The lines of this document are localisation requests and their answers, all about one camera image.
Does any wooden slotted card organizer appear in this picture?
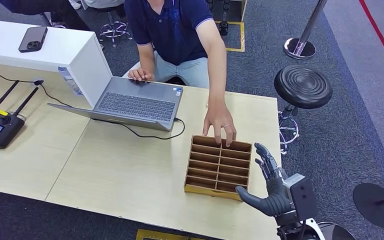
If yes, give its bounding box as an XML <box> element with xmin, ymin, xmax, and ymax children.
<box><xmin>183</xmin><ymin>134</ymin><xmax>253</xmax><ymax>202</ymax></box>

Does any small black floor object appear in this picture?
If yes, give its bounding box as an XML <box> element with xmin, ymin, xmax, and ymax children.
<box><xmin>218</xmin><ymin>20</ymin><xmax>229</xmax><ymax>37</ymax></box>

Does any chrome chair base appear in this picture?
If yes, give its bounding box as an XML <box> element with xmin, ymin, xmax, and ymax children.
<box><xmin>98</xmin><ymin>11</ymin><xmax>134</xmax><ymax>48</ymax></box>

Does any person's left hand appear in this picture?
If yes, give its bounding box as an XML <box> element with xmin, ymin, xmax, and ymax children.
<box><xmin>202</xmin><ymin>102</ymin><xmax>238</xmax><ymax>148</ymax></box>

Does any grey laptop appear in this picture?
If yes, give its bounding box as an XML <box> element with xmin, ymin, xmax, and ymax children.
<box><xmin>47</xmin><ymin>76</ymin><xmax>185</xmax><ymax>132</ymax></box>

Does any person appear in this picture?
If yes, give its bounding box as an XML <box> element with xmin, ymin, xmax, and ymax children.
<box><xmin>0</xmin><ymin>0</ymin><xmax>92</xmax><ymax>31</ymax></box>
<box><xmin>124</xmin><ymin>0</ymin><xmax>238</xmax><ymax>148</ymax></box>

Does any black round stool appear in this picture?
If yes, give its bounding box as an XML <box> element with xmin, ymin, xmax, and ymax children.
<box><xmin>273</xmin><ymin>64</ymin><xmax>334</xmax><ymax>156</ymax></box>

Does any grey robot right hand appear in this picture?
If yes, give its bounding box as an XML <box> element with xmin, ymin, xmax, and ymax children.
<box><xmin>235</xmin><ymin>142</ymin><xmax>296</xmax><ymax>218</ymax></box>

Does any black remote controller with antennas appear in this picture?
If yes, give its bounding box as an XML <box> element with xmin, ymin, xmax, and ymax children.
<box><xmin>0</xmin><ymin>80</ymin><xmax>40</xmax><ymax>150</ymax></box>

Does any chrome stanchion post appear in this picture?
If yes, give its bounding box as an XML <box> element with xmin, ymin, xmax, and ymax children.
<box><xmin>283</xmin><ymin>0</ymin><xmax>329</xmax><ymax>61</ymax></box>

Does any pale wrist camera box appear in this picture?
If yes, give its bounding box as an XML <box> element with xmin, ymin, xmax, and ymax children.
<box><xmin>283</xmin><ymin>173</ymin><xmax>319</xmax><ymax>222</ymax></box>

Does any black smartphone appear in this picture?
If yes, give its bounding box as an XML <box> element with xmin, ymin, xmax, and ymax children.
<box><xmin>18</xmin><ymin>26</ymin><xmax>49</xmax><ymax>54</ymax></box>

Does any white raised counter box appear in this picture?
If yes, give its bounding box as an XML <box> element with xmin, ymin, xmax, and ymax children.
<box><xmin>0</xmin><ymin>18</ymin><xmax>113</xmax><ymax>109</ymax></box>

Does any black laptop cable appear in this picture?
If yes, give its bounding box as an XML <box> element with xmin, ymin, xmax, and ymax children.
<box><xmin>0</xmin><ymin>66</ymin><xmax>186</xmax><ymax>141</ymax></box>

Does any person's right hand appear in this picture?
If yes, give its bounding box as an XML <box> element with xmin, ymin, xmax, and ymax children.
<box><xmin>127</xmin><ymin>67</ymin><xmax>155</xmax><ymax>83</ymax></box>

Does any black stanchion base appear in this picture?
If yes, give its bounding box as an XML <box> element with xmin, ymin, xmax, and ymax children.
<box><xmin>353</xmin><ymin>183</ymin><xmax>384</xmax><ymax>229</ymax></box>

